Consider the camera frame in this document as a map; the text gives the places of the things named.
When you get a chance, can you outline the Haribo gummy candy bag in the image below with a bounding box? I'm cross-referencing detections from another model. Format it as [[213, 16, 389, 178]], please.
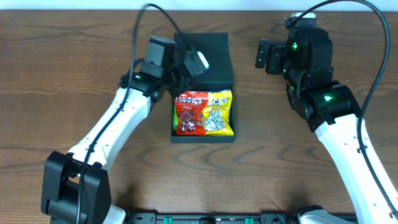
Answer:
[[172, 106, 178, 131]]

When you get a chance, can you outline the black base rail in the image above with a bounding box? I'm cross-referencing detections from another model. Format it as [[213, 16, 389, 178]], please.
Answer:
[[124, 205, 358, 224]]

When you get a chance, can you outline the yellow candy bag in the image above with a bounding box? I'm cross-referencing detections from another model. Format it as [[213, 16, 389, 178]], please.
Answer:
[[203, 89, 234, 136]]

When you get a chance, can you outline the red candy bag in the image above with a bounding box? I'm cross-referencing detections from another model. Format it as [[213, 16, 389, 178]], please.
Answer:
[[174, 91, 208, 136]]

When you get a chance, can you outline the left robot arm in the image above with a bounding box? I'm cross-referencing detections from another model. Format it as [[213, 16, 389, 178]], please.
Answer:
[[40, 35, 209, 223]]

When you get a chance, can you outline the dark green gift box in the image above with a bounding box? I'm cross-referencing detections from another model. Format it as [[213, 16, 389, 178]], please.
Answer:
[[170, 32, 236, 144]]

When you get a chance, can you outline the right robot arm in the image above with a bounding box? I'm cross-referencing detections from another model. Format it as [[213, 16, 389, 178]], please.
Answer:
[[256, 27, 397, 223]]

